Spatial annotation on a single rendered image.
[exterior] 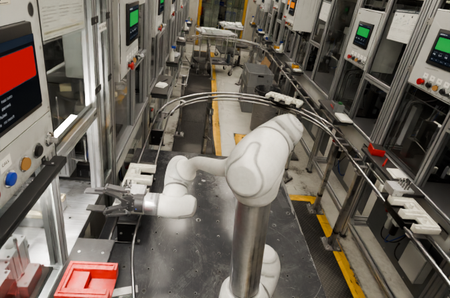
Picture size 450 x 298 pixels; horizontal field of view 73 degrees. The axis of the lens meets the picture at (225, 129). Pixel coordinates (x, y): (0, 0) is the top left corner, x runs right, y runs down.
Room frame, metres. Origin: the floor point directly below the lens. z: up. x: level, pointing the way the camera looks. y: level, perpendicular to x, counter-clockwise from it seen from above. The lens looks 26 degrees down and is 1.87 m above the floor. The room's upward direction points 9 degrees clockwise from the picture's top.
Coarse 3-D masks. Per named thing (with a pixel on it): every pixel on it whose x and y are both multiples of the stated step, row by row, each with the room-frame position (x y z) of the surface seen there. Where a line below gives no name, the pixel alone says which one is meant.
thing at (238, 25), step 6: (222, 24) 7.86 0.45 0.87; (228, 24) 7.96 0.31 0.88; (234, 24) 7.52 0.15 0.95; (240, 24) 7.84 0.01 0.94; (216, 42) 8.21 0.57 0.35; (222, 42) 7.47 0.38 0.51; (240, 42) 7.59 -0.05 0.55; (222, 48) 8.00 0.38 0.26; (228, 48) 8.12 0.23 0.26; (216, 54) 8.20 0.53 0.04; (234, 54) 7.55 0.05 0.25
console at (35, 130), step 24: (0, 0) 0.59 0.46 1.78; (24, 0) 0.68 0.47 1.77; (0, 24) 0.58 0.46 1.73; (24, 24) 0.64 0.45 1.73; (48, 96) 0.73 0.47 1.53; (24, 120) 0.61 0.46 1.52; (48, 120) 0.71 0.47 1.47; (0, 144) 0.51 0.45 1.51; (24, 144) 0.59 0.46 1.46; (48, 144) 0.68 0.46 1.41; (0, 168) 0.50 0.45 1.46; (24, 168) 0.56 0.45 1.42; (0, 192) 0.47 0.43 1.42
